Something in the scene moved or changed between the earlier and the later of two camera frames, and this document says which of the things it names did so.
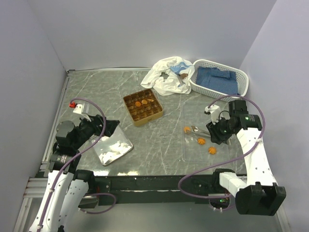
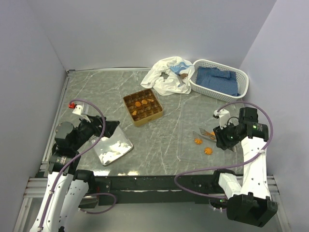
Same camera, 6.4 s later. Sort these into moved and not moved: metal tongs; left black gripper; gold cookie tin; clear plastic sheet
Moved: metal tongs
Not moved: gold cookie tin; clear plastic sheet; left black gripper
